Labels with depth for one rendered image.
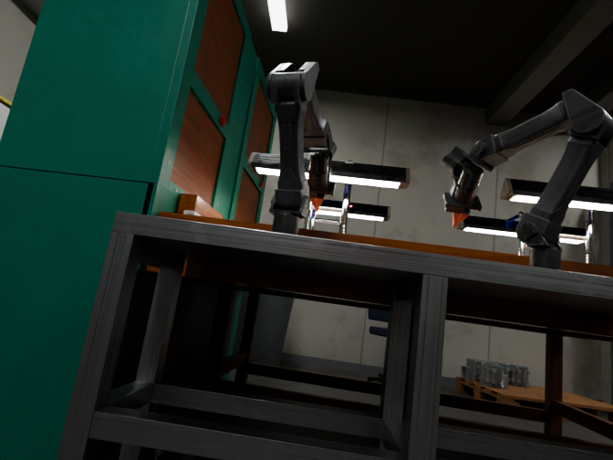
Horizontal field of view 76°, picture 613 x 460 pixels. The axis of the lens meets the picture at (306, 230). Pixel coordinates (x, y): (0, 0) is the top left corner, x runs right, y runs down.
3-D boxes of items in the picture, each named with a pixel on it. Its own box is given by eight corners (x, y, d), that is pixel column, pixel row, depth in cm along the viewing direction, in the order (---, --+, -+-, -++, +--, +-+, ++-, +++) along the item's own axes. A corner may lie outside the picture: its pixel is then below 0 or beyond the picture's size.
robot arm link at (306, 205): (278, 196, 99) (270, 189, 93) (311, 198, 96) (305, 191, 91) (274, 220, 97) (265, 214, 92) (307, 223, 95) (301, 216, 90)
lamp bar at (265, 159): (410, 182, 144) (411, 164, 145) (246, 165, 150) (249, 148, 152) (406, 189, 152) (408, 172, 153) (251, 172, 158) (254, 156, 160)
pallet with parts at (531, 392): (565, 404, 353) (566, 371, 359) (639, 432, 281) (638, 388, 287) (451, 390, 348) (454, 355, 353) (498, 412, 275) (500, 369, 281)
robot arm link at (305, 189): (285, 210, 100) (280, 74, 91) (309, 212, 98) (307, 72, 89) (275, 216, 94) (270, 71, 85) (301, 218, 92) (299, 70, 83)
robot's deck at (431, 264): (791, 324, 66) (788, 300, 67) (110, 231, 72) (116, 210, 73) (520, 314, 154) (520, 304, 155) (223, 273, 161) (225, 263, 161)
